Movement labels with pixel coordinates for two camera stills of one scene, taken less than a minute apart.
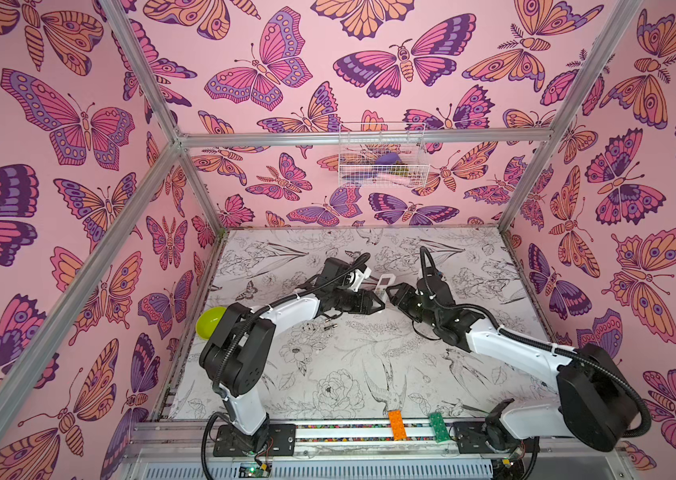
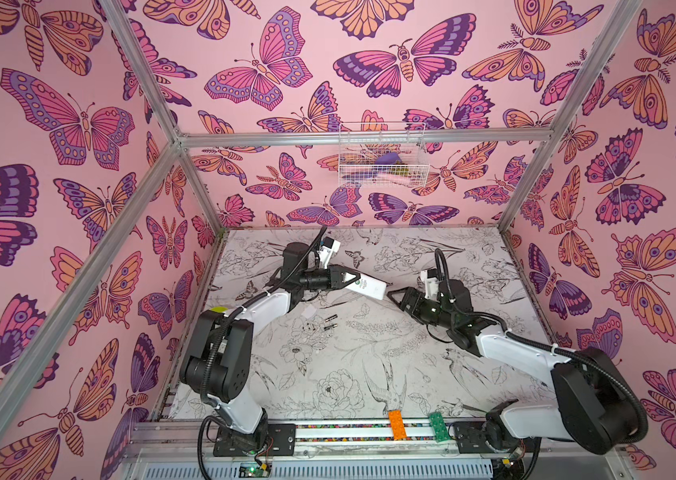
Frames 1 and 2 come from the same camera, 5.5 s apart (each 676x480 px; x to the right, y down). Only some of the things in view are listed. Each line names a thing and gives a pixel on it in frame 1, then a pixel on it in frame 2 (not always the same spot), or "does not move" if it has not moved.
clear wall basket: x=382 y=155 does not move
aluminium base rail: x=370 y=452 does not move
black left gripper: x=366 y=298 to x=332 y=276
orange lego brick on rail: x=398 y=428 does not move
